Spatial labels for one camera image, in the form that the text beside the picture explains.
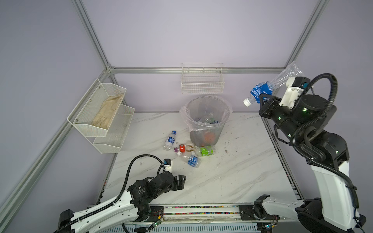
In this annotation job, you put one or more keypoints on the small blue label bottle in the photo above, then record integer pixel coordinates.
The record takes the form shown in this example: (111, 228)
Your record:
(170, 140)

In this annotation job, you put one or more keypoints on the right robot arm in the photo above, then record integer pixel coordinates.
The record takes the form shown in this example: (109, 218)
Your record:
(301, 115)

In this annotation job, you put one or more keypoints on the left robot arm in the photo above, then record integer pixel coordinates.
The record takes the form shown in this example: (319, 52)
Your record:
(131, 204)

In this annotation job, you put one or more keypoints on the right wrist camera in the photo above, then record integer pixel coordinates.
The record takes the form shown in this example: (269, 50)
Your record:
(295, 87)

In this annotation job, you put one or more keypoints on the grey mesh waste bin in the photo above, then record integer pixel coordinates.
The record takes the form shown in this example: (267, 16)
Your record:
(198, 137)

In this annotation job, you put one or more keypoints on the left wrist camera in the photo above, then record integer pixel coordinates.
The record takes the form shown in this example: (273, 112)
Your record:
(168, 163)

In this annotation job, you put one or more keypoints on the white mesh shelf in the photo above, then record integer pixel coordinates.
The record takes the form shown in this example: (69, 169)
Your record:
(112, 143)
(83, 114)

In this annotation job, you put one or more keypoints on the white upper mesh shelf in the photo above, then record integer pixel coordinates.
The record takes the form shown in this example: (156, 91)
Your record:
(83, 114)

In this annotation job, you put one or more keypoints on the green label clear bottle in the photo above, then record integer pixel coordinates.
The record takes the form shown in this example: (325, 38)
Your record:
(205, 151)

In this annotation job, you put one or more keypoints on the orange label yellow-cap bottle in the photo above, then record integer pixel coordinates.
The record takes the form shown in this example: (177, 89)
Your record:
(209, 138)

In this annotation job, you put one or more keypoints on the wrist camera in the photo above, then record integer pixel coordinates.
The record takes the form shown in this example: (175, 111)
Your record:
(168, 163)
(295, 87)

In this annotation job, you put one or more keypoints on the red cap small bottle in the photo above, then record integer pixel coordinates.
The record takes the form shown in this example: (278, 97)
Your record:
(182, 148)

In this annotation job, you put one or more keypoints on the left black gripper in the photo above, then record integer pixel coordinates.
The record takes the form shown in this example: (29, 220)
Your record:
(180, 181)

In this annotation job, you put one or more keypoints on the beige cloth in shelf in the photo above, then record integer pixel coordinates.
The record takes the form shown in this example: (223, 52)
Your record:
(107, 111)

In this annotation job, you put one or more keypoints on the clear plastic bin liner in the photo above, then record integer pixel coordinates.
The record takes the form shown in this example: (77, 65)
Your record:
(202, 106)

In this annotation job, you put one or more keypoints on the white lower mesh shelf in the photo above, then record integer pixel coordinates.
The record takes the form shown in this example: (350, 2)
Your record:
(112, 143)

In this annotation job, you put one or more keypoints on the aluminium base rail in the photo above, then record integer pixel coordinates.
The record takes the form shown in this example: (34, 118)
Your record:
(201, 214)

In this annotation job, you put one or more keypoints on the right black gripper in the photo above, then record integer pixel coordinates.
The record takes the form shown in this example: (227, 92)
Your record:
(265, 103)

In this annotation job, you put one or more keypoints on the white wire wall basket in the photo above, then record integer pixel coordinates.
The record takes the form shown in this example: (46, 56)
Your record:
(202, 78)

